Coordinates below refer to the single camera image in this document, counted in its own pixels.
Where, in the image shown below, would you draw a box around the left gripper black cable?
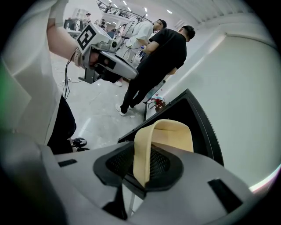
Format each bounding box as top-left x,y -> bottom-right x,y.
62,49 -> 83,101

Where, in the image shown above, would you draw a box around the beige curved strap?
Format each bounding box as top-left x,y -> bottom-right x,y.
133,118 -> 194,189

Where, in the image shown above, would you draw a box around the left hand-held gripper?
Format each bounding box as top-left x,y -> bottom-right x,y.
76,22 -> 139,84

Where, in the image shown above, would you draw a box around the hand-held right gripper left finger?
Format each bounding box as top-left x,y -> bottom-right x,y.
39,142 -> 136,225

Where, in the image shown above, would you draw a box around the person's left shoe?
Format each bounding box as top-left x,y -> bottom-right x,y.
70,137 -> 88,147

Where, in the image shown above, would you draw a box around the person's left forearm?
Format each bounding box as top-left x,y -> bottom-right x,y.
46,21 -> 85,66

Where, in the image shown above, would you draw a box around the black balcony railing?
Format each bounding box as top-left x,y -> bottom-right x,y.
96,0 -> 154,22

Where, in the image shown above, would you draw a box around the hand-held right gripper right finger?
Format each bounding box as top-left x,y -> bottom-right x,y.
128,142 -> 256,225

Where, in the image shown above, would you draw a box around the person's white shirt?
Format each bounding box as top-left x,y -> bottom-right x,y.
0,0 -> 68,154

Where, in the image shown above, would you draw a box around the pile of colourful small items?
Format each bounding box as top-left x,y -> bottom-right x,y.
146,93 -> 166,112

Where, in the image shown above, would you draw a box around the person's black trousers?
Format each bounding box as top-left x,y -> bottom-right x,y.
47,95 -> 77,154

